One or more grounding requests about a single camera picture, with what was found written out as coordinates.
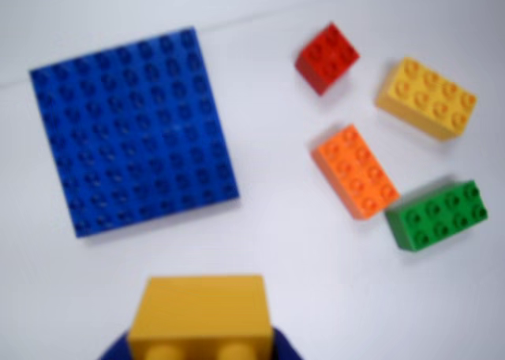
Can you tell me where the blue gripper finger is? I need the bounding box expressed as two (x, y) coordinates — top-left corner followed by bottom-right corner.
(95, 328), (132, 360)
(271, 325), (305, 360)

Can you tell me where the yellow 2x2 building block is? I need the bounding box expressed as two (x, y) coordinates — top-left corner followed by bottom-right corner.
(126, 273), (275, 360)

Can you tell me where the orange 2x4 building block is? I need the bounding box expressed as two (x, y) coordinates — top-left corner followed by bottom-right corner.
(310, 123), (401, 221)

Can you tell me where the green 2x4 building block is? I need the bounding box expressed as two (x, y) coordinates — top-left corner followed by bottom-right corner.
(384, 179), (489, 253)

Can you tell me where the yellow 2x4 building block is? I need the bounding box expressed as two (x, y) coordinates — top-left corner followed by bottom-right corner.
(374, 56), (478, 142)

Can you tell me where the red 2x2 building block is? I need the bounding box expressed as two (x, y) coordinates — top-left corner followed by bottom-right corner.
(294, 21), (361, 97)

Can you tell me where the blue 8x8 studded baseplate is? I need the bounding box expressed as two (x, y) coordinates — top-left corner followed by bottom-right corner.
(29, 26), (241, 238)

